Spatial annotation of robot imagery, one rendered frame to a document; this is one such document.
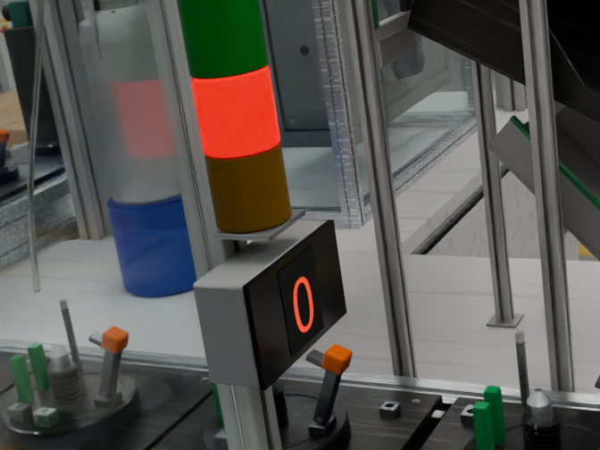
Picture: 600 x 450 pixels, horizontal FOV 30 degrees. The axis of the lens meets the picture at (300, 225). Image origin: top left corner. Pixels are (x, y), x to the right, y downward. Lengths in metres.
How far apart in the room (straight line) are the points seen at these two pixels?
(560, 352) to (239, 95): 0.54
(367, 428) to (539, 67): 0.37
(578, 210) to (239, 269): 0.47
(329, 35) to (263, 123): 1.17
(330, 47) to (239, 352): 1.20
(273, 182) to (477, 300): 0.91
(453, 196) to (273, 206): 1.36
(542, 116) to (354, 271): 0.76
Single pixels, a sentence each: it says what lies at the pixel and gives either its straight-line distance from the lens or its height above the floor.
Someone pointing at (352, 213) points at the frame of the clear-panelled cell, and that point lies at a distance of 1.93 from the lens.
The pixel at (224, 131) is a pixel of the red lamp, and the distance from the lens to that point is 0.69.
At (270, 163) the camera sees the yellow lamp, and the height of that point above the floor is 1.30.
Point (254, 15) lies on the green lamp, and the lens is 0.69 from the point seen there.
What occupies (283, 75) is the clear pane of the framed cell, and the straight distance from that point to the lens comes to 1.93.
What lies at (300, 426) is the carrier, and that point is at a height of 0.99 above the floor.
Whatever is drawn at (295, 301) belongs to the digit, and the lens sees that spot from 0.73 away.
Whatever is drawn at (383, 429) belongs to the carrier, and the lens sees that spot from 1.06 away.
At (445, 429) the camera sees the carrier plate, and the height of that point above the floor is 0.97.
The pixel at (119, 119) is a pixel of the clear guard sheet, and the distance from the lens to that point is 0.66.
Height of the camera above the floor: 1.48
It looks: 18 degrees down
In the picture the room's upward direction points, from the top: 9 degrees counter-clockwise
